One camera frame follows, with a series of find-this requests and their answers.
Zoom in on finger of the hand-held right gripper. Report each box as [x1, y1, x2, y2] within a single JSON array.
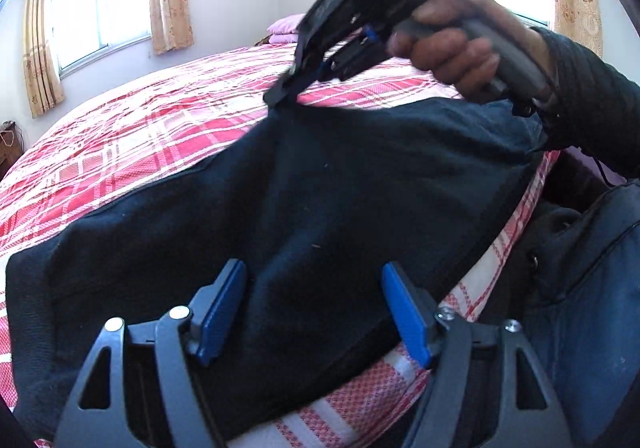
[[320, 24, 397, 81], [263, 40, 323, 107]]

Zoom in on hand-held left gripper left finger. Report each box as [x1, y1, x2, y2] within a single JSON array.
[[59, 258, 248, 448]]

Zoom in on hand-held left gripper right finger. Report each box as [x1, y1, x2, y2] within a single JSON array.
[[381, 262, 576, 448]]

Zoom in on black pants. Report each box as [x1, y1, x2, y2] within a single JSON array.
[[5, 95, 551, 444]]

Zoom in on person's right forearm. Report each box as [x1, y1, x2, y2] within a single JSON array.
[[530, 25, 640, 184]]

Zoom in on person's right hand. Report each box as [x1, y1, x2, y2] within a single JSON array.
[[390, 0, 557, 102]]

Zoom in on pink folded blanket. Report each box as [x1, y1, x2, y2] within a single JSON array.
[[266, 13, 307, 45]]

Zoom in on bed with red plaid sheet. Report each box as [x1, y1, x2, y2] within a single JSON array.
[[0, 40, 561, 448]]

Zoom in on person's dark blue jacket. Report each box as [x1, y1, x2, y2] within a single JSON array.
[[492, 178, 640, 448]]

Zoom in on wooden dresser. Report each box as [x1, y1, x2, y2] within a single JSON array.
[[0, 120, 26, 181]]

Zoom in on black cable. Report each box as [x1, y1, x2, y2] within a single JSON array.
[[587, 155, 616, 188]]

